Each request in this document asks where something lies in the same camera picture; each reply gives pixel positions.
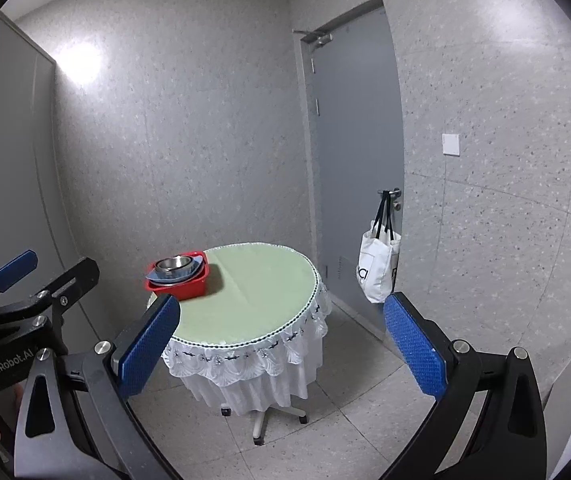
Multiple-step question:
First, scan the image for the red plastic basin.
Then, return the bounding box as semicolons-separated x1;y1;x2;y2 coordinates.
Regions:
145;250;210;302

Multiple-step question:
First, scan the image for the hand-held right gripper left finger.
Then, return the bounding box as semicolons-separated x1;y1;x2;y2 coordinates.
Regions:
12;292;182;480

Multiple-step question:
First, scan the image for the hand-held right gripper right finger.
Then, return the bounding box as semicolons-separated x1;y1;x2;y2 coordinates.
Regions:
380;291;549;480

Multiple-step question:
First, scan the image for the large steel bowl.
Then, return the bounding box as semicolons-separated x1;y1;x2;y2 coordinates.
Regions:
153;260;202;281

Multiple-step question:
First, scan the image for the white tote bag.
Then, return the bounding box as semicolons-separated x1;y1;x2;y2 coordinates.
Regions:
357;192;401;304

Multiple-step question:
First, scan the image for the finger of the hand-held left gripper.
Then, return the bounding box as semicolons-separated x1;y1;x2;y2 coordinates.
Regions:
0;250;38;318
0;257;100;356

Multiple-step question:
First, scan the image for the white table pedestal base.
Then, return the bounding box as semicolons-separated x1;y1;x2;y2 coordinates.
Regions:
220;400;309;446

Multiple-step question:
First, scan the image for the green lace-trimmed tablecloth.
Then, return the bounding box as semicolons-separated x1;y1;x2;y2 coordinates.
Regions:
148;243;332;417

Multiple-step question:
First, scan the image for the grey door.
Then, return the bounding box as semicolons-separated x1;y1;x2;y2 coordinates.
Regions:
293;0;403;341

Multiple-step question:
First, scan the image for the metal door closer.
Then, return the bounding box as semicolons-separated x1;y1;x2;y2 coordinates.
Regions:
293;29;333;46

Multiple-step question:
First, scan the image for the medium steel bowl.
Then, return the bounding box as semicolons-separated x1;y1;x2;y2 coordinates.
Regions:
156;256;195;272

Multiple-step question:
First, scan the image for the metal door handle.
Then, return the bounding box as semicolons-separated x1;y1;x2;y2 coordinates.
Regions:
378;187;402;211

